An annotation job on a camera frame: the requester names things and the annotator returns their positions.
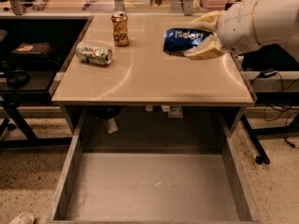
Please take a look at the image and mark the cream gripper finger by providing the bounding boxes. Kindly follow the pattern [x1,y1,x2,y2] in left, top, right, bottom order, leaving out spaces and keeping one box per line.
[184,35,225,60]
[190,10,223,33]

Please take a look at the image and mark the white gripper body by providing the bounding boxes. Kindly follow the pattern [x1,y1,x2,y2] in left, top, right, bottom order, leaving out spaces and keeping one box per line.
[217,0,261,54]

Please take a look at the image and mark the blue pepsi can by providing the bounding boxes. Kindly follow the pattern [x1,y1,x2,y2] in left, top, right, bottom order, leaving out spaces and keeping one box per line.
[164,28,211,57]

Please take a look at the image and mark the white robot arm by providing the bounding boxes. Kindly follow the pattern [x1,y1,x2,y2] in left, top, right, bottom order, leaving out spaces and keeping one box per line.
[183,0,299,60]

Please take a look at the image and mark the gold upright soda can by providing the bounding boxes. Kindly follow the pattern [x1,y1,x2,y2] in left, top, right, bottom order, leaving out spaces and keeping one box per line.
[111,11,129,46]

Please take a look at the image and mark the green silver lying can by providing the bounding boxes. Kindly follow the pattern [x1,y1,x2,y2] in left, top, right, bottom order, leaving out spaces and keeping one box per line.
[76,42,112,65]

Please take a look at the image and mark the open grey top drawer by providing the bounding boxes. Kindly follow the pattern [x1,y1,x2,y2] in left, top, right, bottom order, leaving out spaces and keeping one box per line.
[46,107,260,224]

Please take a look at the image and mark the black power adapter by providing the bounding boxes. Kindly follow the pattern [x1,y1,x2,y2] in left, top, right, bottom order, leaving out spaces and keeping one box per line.
[259,68,278,78]

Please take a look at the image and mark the white paper tag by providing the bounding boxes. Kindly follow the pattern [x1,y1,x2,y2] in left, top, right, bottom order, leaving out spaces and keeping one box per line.
[104,119,119,133]

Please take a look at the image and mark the black bag on shelf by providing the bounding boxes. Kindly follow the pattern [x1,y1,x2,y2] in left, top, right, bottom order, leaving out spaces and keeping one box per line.
[9,42,60,70]

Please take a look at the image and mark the white shoe tip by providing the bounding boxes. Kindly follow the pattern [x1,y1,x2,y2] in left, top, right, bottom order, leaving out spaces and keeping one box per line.
[8,212,35,224]

